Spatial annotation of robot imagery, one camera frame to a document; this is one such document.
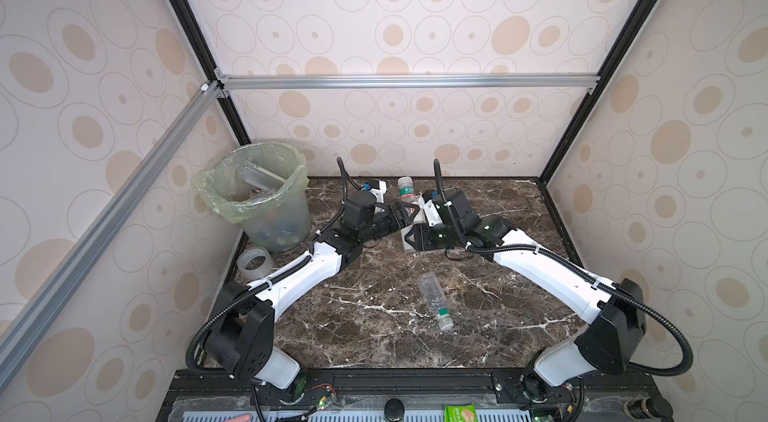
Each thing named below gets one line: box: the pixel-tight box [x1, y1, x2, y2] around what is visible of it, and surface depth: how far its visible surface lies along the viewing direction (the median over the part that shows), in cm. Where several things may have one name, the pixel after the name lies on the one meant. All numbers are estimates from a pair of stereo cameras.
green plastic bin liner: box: [192, 141, 309, 224], surface depth 92 cm
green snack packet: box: [443, 403, 477, 422], surface depth 70 cm
